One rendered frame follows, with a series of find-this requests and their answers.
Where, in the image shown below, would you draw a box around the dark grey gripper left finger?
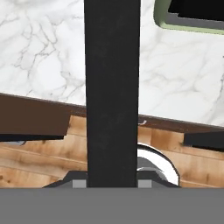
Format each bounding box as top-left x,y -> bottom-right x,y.
43,170 -> 88,189

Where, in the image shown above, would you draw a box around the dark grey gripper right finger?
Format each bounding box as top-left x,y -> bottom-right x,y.
136,171 -> 182,189

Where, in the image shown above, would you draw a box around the black cutting board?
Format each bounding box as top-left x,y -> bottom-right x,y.
83,0 -> 142,189

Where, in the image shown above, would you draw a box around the brown cabinet door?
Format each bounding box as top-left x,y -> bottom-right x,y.
0,92 -> 73,143

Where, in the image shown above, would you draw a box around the green sink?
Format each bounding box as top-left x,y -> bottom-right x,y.
153,0 -> 224,36

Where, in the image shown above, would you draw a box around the white round thing, black rim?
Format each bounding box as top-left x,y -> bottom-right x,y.
136,142 -> 181,187

